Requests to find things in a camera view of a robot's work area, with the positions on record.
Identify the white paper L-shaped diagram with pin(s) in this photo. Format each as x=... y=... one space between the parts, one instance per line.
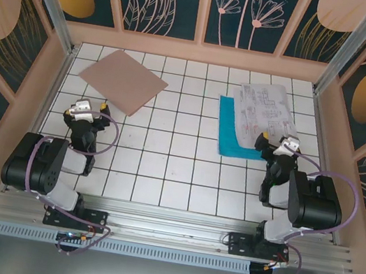
x=266 y=109

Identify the brown paper folder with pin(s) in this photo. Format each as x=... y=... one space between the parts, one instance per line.
x=123 y=82

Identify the cyan blue sheet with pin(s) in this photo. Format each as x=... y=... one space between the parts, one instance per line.
x=227 y=137

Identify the white printed paper sheet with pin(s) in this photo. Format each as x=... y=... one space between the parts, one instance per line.
x=237 y=95

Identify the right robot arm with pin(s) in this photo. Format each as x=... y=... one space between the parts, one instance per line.
x=316 y=203

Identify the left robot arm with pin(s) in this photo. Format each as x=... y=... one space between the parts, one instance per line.
x=49 y=170

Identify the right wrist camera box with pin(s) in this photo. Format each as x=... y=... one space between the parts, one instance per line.
x=289 y=143

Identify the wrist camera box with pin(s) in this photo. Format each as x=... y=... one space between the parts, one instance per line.
x=82 y=107
x=289 y=143

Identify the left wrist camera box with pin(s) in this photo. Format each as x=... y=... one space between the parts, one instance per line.
x=82 y=107

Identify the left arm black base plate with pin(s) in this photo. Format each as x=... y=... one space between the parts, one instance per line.
x=98 y=218

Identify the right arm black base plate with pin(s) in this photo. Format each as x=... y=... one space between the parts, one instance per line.
x=238 y=246

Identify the aluminium mounting rail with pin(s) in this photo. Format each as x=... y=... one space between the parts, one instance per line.
x=167 y=226

